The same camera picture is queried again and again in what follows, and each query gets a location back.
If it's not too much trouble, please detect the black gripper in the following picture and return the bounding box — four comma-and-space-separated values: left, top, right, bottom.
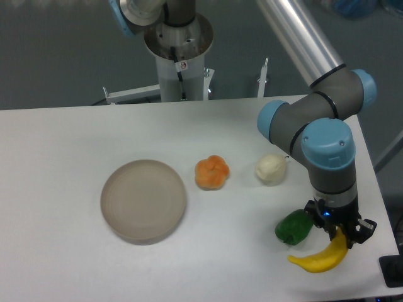
304, 197, 377, 249

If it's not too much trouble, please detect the yellow toy banana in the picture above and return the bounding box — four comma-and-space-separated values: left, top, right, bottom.
287, 228, 348, 273

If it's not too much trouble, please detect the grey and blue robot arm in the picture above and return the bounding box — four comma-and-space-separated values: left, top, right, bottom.
110, 1, 377, 247

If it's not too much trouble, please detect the green toy bell pepper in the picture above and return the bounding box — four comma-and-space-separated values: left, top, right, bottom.
275, 209, 314, 245

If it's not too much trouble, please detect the black device at table edge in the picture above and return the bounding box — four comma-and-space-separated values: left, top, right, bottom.
379, 255, 402, 288

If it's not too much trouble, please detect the white toy pear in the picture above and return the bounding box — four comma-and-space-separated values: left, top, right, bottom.
254, 154, 289, 186

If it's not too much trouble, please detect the orange toy pumpkin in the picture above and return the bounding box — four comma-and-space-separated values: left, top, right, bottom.
195, 155, 230, 190

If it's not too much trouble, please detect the beige round plate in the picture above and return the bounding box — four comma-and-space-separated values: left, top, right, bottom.
100, 160, 187, 245

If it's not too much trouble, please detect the white metal bracket right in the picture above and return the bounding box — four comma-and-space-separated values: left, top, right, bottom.
257, 57, 269, 98

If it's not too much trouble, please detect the white metal bracket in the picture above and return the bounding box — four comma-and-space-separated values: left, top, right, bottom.
257, 57, 269, 98
103, 84, 160, 104

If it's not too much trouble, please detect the black cable on pedestal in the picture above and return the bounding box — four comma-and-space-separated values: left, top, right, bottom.
169, 46, 187, 101

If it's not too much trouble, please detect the white metal bracket left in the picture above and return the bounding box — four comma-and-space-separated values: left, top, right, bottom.
103, 84, 160, 104

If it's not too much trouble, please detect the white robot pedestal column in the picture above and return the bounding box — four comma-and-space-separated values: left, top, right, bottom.
144, 14, 213, 103

